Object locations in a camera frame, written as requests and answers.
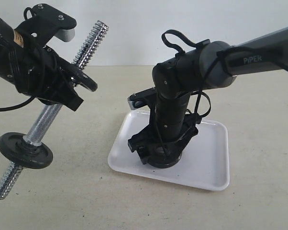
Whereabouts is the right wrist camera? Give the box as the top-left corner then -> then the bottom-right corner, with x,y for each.
127,87 -> 157,110

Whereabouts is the white plastic tray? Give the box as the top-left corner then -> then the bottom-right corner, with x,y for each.
108,110 -> 230,191

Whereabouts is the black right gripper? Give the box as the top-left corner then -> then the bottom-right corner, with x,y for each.
127,115 -> 198,165

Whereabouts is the black camera cable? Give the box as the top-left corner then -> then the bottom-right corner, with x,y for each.
148,30 -> 288,159
0,7 -> 73,112

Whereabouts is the black left camera cable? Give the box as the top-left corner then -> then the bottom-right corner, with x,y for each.
0,7 -> 73,112

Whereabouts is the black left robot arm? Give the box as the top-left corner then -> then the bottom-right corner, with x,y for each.
0,5 -> 83,112

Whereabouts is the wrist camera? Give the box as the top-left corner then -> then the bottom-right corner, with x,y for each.
16,3 -> 77,46
127,87 -> 157,110

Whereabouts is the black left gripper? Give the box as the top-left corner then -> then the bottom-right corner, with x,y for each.
14,46 -> 84,112

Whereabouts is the black right camera cable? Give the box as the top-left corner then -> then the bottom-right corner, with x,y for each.
148,30 -> 288,159

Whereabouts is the black weight plate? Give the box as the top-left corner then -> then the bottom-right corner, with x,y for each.
147,144 -> 183,168
0,132 -> 53,169
67,64 -> 98,92

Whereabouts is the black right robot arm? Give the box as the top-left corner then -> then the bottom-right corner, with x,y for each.
128,27 -> 288,168

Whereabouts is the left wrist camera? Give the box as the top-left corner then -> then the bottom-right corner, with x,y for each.
16,3 -> 77,46

